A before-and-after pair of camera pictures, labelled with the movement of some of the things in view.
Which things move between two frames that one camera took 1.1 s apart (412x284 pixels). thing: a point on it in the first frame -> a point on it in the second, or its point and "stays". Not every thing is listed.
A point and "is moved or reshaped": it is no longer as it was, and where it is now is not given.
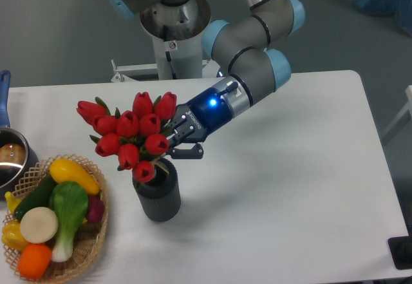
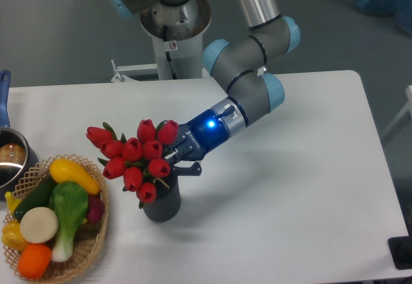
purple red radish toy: x=95 y=208 stays
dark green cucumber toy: x=39 y=198 stays
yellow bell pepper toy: x=13 y=237 stays
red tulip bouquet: x=136 y=137 is moved or reshaped
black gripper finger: x=196 y=152 -> x=194 y=170
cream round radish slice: x=38 y=225 stays
